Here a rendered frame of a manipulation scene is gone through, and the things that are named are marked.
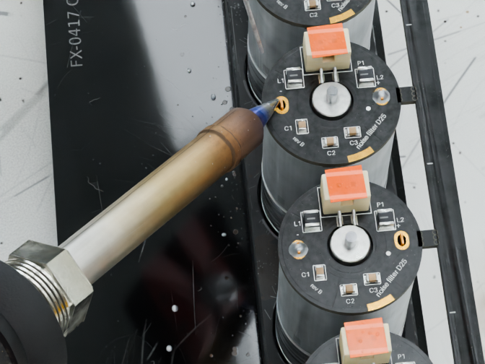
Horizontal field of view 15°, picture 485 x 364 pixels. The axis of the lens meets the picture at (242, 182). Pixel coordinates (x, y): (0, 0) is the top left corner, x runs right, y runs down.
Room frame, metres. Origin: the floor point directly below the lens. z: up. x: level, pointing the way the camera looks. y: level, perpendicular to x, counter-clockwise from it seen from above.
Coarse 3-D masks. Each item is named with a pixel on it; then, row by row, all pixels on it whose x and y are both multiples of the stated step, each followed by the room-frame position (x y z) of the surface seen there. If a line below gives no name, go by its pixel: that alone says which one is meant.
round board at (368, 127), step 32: (288, 64) 0.16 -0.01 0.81; (352, 64) 0.16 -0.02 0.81; (384, 64) 0.16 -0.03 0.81; (288, 96) 0.15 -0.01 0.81; (352, 96) 0.15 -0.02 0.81; (288, 128) 0.14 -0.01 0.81; (320, 128) 0.14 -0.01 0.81; (352, 128) 0.14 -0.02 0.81; (384, 128) 0.14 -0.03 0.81; (320, 160) 0.14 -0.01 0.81; (352, 160) 0.14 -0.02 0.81
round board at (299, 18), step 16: (272, 0) 0.17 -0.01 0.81; (288, 0) 0.17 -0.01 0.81; (304, 0) 0.17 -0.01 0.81; (320, 0) 0.17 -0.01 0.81; (336, 0) 0.17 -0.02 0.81; (352, 0) 0.17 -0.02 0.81; (368, 0) 0.17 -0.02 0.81; (288, 16) 0.17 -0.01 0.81; (304, 16) 0.17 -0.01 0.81; (320, 16) 0.17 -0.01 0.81; (336, 16) 0.17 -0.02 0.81; (352, 16) 0.17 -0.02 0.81
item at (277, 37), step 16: (256, 0) 0.17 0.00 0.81; (256, 16) 0.17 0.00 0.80; (272, 16) 0.17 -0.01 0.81; (368, 16) 0.17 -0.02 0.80; (272, 32) 0.17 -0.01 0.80; (288, 32) 0.16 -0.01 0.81; (352, 32) 0.17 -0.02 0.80; (368, 32) 0.17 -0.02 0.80; (256, 48) 0.17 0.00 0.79; (272, 48) 0.17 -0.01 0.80; (288, 48) 0.16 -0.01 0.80; (368, 48) 0.17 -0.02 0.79; (256, 64) 0.17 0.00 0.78; (272, 64) 0.17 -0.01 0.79; (256, 80) 0.17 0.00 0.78; (256, 96) 0.17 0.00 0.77
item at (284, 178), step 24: (312, 96) 0.15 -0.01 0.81; (336, 120) 0.14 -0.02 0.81; (264, 144) 0.15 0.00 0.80; (264, 168) 0.15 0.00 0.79; (288, 168) 0.14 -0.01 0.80; (312, 168) 0.14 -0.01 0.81; (384, 168) 0.14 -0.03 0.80; (264, 192) 0.14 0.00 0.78; (288, 192) 0.14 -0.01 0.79; (264, 216) 0.14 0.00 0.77
